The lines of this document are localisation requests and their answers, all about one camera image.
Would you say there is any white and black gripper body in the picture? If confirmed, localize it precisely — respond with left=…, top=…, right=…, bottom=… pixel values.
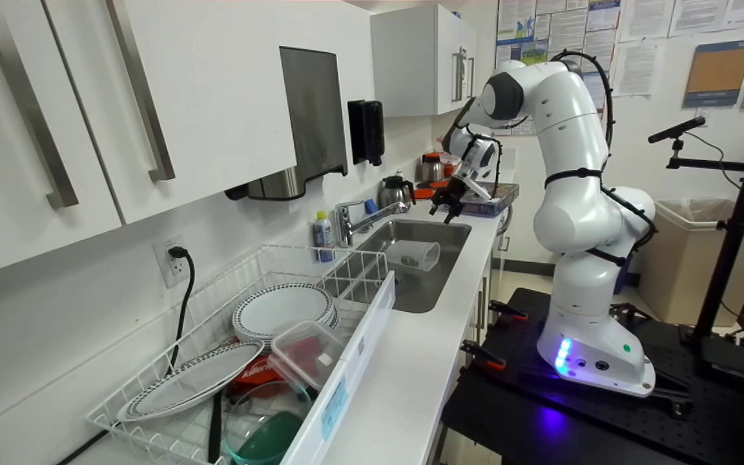
left=430, top=177, right=490, bottom=221

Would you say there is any clear plastic container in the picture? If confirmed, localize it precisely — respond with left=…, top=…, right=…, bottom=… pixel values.
left=385, top=239, right=442, bottom=271

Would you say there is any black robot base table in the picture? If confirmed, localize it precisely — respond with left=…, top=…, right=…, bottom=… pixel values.
left=442, top=286, right=744, bottom=465

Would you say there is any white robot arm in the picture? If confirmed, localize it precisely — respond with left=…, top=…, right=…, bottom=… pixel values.
left=430, top=60, right=656, bottom=398

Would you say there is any stainless steel sink basin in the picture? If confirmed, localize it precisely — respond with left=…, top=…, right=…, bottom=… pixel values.
left=358, top=220, right=469, bottom=313

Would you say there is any chrome sink faucet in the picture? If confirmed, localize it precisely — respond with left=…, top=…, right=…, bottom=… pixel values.
left=335, top=199, right=407, bottom=244

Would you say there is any clear lidded food container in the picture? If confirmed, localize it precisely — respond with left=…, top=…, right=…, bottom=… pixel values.
left=272, top=319, right=344, bottom=389

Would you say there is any blue flat tray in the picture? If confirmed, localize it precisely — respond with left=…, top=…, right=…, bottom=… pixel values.
left=461, top=184, right=520, bottom=216

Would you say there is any glass coffee pot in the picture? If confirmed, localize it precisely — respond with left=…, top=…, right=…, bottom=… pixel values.
left=377, top=174, right=415, bottom=212

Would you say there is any black soap dispenser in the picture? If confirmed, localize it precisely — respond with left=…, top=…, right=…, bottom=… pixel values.
left=348, top=101, right=385, bottom=164

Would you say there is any blue dish soap bottle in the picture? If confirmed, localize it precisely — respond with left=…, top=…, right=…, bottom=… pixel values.
left=309, top=212, right=335, bottom=264

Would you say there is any steel paper towel dispenser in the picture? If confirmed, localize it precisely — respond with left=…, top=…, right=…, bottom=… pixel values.
left=224, top=45, right=348, bottom=202

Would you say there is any round white plate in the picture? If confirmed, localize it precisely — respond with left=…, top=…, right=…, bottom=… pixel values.
left=231, top=284, right=334, bottom=340

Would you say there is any beige trash bin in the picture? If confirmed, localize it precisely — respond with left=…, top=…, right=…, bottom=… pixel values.
left=638, top=199, right=744, bottom=328

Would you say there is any white rack drain tray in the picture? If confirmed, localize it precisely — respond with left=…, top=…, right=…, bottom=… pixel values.
left=281, top=271, right=394, bottom=465

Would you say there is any orange framed poster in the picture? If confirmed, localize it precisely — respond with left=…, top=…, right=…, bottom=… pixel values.
left=681, top=38, right=744, bottom=107

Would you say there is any oval white platter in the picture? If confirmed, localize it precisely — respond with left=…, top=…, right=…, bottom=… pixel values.
left=117, top=344, right=262, bottom=421

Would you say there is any green bowl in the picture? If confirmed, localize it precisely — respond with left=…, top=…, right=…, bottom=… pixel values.
left=221, top=410, right=303, bottom=465

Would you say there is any white upper cabinet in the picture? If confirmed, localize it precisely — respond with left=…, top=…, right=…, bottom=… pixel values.
left=0, top=0, right=370, bottom=267

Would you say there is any wire cutlery basket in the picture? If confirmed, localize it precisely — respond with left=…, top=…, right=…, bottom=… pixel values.
left=319, top=251, right=388, bottom=301

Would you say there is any white corner wall cabinet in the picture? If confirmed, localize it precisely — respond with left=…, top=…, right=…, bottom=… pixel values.
left=370, top=5, right=474, bottom=116

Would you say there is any white wire dish rack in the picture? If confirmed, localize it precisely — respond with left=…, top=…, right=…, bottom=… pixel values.
left=87, top=244, right=394, bottom=465

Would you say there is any black power cord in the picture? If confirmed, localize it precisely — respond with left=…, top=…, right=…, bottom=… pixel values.
left=162, top=242, right=198, bottom=373

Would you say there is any white wall outlet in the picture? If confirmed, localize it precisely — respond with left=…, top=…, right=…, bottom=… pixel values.
left=151, top=234, right=189, bottom=289

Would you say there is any black camera stand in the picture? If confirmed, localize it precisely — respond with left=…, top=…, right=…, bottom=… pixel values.
left=646, top=60, right=744, bottom=389

